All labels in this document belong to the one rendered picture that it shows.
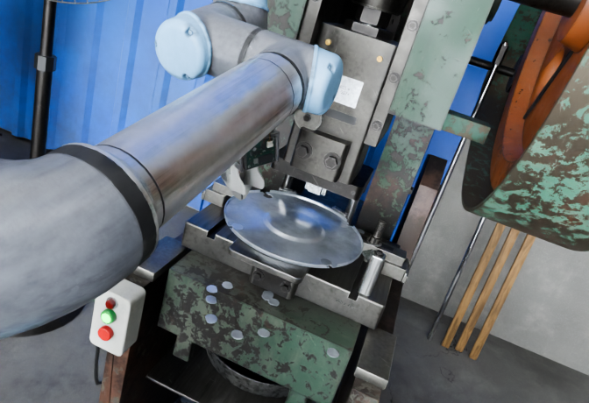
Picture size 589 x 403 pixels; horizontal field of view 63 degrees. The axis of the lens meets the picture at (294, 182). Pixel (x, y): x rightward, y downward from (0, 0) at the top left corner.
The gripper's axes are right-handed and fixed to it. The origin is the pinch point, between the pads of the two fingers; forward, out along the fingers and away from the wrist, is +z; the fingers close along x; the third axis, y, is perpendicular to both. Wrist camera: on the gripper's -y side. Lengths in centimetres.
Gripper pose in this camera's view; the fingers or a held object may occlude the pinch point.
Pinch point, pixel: (238, 191)
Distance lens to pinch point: 86.6
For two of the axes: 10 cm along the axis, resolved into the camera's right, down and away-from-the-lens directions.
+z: -0.4, 8.5, 5.3
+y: 5.8, 4.5, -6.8
